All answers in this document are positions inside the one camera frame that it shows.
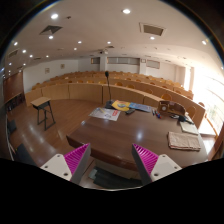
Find black gooseneck microphone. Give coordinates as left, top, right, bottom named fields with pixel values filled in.
left=105, top=71, right=114, bottom=109

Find brown wooden box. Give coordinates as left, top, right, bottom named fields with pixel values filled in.
left=158, top=100, right=186, bottom=116

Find black remote control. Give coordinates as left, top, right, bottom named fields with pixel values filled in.
left=125, top=109, right=135, bottom=115

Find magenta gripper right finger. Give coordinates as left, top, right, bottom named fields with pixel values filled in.
left=132, top=144, right=181, bottom=185

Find blue printed paper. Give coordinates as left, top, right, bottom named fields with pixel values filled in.
left=129, top=102, right=151, bottom=113

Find white printed paper sheet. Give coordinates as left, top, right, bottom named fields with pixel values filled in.
left=90, top=107, right=120, bottom=121

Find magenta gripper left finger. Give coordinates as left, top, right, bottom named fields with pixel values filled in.
left=41, top=143, right=91, bottom=184

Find small wooden side desk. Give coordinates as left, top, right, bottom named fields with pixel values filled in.
left=31, top=97, right=55, bottom=130

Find beige notebook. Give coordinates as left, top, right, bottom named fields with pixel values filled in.
left=180, top=122, right=199, bottom=135

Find red and blue pens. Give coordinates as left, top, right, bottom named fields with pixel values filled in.
left=152, top=109, right=161, bottom=119

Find yellow booklet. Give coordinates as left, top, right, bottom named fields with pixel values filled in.
left=112, top=100, right=130, bottom=112

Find beige folded towel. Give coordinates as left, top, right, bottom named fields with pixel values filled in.
left=168, top=132, right=201, bottom=151

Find curved wooden bench row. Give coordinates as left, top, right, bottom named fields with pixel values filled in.
left=25, top=83, right=161, bottom=107

